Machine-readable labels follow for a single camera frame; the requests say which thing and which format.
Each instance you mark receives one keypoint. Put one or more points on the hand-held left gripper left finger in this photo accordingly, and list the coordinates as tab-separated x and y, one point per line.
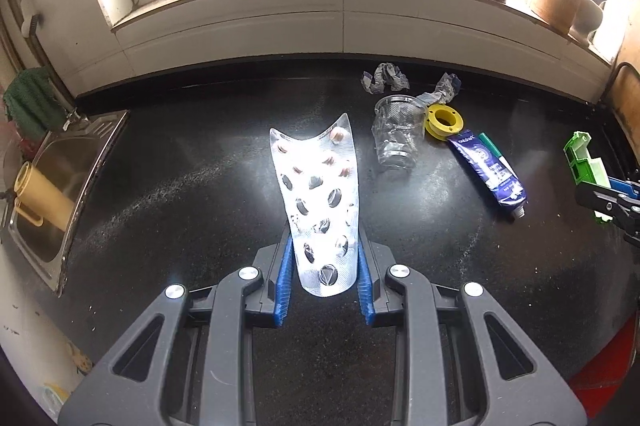
282	291

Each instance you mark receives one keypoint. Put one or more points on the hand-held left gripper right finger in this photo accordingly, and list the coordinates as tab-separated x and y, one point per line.
365	291

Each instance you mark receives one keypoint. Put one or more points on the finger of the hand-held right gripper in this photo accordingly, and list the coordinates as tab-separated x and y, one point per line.
600	201
620	187

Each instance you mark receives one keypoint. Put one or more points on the green plastic clip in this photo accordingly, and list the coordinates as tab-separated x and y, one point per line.
582	155

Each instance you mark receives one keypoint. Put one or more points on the silver pill blister pack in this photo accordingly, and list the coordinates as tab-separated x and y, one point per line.
315	186

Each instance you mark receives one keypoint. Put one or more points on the red bin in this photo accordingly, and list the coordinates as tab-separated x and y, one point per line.
600	363

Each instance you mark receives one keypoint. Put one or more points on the wooden cutting board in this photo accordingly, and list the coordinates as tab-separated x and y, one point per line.
625	105

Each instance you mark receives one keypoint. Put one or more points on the green marker pen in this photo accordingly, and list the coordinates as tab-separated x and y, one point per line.
495	153

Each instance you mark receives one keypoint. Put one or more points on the dark blue toothpaste tube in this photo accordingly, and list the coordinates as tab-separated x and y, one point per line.
485	171

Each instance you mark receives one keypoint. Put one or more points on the clear plastic cup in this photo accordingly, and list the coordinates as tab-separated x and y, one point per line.
397	130

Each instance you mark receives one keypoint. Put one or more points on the white ceramic jug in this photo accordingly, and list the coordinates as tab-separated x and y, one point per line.
587	20

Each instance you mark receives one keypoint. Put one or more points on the yellow tape spool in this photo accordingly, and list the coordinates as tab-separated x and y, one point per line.
435	130

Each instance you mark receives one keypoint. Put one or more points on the twisted silver plastic wrapper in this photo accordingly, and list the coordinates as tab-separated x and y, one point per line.
442	91

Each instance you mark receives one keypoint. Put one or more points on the crumpled white foil wrapper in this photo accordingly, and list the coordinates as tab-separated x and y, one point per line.
385	76

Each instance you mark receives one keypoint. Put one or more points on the yellow plastic cup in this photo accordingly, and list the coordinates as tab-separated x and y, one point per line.
42	196

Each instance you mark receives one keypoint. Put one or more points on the stainless steel sink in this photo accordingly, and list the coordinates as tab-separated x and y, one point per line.
55	165

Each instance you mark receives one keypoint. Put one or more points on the green cloth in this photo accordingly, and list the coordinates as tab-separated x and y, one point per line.
30	103

